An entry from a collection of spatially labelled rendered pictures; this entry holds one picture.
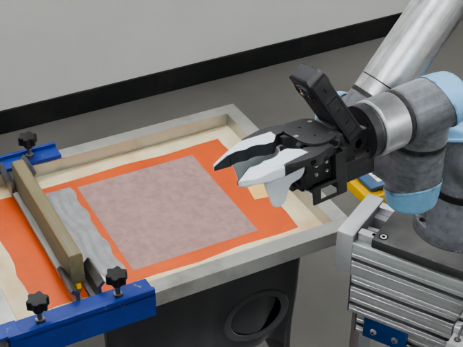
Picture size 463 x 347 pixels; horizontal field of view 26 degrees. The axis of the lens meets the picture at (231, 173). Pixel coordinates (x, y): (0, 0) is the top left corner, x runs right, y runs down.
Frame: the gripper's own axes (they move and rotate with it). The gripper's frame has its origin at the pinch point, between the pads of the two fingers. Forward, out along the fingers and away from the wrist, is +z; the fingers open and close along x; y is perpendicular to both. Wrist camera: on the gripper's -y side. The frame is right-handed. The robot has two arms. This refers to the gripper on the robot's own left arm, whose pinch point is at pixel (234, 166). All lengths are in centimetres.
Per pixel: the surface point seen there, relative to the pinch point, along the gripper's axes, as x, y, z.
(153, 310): 63, 64, -17
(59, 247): 80, 53, -6
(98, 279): 69, 56, -9
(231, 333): 71, 86, -39
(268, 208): 77, 62, -56
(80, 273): 74, 57, -8
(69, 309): 67, 59, -1
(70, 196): 106, 57, -21
